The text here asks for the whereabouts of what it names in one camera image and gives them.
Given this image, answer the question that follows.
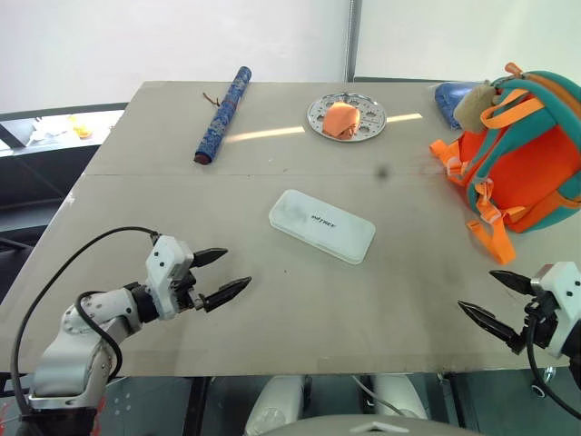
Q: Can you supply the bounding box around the grey robot torso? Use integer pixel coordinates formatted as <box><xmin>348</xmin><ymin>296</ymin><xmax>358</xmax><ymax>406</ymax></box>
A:
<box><xmin>266</xmin><ymin>412</ymin><xmax>483</xmax><ymax>436</ymax></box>

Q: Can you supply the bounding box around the round perforated silver plate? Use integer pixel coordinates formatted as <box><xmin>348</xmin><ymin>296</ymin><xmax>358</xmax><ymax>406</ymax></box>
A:
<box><xmin>306</xmin><ymin>90</ymin><xmax>388</xmax><ymax>144</ymax></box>

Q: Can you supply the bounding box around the crumpled orange cloth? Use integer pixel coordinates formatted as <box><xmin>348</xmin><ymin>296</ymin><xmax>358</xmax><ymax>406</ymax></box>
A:
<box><xmin>321</xmin><ymin>101</ymin><xmax>361</xmax><ymax>140</ymax></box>

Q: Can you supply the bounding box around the orange and teal backpack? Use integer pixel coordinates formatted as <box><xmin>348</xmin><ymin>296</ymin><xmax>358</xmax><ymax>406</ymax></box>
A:
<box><xmin>428</xmin><ymin>62</ymin><xmax>581</xmax><ymax>266</ymax></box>

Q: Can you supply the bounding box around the thin white cable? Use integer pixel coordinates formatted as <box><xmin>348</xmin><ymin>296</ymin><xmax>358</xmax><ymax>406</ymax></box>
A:
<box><xmin>350</xmin><ymin>375</ymin><xmax>406</xmax><ymax>417</ymax></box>

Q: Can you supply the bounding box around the short black left arm cable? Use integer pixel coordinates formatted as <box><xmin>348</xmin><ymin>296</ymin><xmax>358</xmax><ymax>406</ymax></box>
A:
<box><xmin>75</xmin><ymin>292</ymin><xmax>124</xmax><ymax>379</ymax></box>

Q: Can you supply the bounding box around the blue patterned fabric pouch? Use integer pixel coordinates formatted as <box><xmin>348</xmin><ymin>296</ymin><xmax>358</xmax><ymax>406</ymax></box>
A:
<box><xmin>434</xmin><ymin>80</ymin><xmax>485</xmax><ymax>134</ymax></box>

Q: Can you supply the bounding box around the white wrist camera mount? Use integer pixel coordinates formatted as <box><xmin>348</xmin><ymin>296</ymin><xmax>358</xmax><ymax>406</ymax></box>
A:
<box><xmin>529</xmin><ymin>261</ymin><xmax>581</xmax><ymax>360</ymax></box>
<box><xmin>144</xmin><ymin>234</ymin><xmax>196</xmax><ymax>320</ymax></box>

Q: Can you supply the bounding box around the black table leg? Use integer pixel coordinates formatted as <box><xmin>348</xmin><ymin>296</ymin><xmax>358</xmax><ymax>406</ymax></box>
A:
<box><xmin>437</xmin><ymin>372</ymin><xmax>469</xmax><ymax>429</ymax></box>
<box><xmin>189</xmin><ymin>376</ymin><xmax>213</xmax><ymax>436</ymax></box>

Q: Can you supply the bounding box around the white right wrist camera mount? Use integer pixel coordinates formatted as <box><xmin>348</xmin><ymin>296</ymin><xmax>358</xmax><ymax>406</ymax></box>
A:
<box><xmin>529</xmin><ymin>261</ymin><xmax>581</xmax><ymax>360</ymax></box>

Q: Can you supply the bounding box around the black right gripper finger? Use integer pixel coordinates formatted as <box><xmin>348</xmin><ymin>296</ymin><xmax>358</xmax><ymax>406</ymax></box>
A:
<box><xmin>457</xmin><ymin>299</ymin><xmax>526</xmax><ymax>354</ymax></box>
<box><xmin>488</xmin><ymin>270</ymin><xmax>534</xmax><ymax>296</ymax></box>

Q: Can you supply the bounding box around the white rounded robot leg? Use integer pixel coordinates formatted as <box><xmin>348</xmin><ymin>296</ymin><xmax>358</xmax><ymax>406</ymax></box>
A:
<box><xmin>362</xmin><ymin>373</ymin><xmax>428</xmax><ymax>421</ymax></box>
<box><xmin>243</xmin><ymin>374</ymin><xmax>314</xmax><ymax>436</ymax></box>

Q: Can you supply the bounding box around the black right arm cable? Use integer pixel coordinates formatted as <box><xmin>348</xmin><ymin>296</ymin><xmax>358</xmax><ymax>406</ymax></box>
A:
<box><xmin>526</xmin><ymin>312</ymin><xmax>581</xmax><ymax>421</ymax></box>

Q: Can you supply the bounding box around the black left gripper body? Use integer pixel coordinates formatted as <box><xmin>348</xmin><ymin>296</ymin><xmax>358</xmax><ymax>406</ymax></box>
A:
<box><xmin>170</xmin><ymin>267</ymin><xmax>205</xmax><ymax>314</ymax></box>

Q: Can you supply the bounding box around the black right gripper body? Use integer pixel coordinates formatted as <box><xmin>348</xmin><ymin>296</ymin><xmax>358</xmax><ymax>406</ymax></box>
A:
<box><xmin>521</xmin><ymin>292</ymin><xmax>562</xmax><ymax>353</ymax></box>

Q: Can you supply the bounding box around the small yellow object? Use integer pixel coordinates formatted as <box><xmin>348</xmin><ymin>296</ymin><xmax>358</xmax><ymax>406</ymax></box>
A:
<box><xmin>67</xmin><ymin>115</ymin><xmax>94</xmax><ymax>140</ymax></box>

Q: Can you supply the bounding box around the long black left arm cable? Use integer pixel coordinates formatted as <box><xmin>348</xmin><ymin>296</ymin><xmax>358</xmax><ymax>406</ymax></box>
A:
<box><xmin>9</xmin><ymin>225</ymin><xmax>162</xmax><ymax>421</ymax></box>

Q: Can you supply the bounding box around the white rectangular plastic case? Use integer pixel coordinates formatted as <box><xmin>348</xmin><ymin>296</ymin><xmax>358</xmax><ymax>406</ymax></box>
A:
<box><xmin>267</xmin><ymin>189</ymin><xmax>377</xmax><ymax>265</ymax></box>

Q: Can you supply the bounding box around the blue patterned rolled scroll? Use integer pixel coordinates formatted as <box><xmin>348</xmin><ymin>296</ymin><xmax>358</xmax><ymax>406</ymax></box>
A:
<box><xmin>193</xmin><ymin>65</ymin><xmax>254</xmax><ymax>165</ymax></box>

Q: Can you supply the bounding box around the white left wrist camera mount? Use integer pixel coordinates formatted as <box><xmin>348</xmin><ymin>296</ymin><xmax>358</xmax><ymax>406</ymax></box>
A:
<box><xmin>144</xmin><ymin>234</ymin><xmax>196</xmax><ymax>320</ymax></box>

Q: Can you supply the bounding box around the silver metal table fitting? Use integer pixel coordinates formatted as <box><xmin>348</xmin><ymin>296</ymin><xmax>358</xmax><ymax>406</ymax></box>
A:
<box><xmin>529</xmin><ymin>365</ymin><xmax>557</xmax><ymax>401</ymax></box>

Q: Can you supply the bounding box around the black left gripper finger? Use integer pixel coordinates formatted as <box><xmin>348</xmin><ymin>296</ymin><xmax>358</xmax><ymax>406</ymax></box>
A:
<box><xmin>197</xmin><ymin>275</ymin><xmax>253</xmax><ymax>313</ymax></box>
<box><xmin>189</xmin><ymin>247</ymin><xmax>230</xmax><ymax>271</ymax></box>

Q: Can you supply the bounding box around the crumpled white paper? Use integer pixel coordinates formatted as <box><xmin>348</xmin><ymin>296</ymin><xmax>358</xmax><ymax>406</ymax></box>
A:
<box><xmin>25</xmin><ymin>118</ymin><xmax>74</xmax><ymax>148</ymax></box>

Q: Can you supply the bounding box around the grey metal pole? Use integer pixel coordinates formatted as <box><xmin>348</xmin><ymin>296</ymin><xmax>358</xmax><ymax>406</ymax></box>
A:
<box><xmin>343</xmin><ymin>0</ymin><xmax>362</xmax><ymax>84</ymax></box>

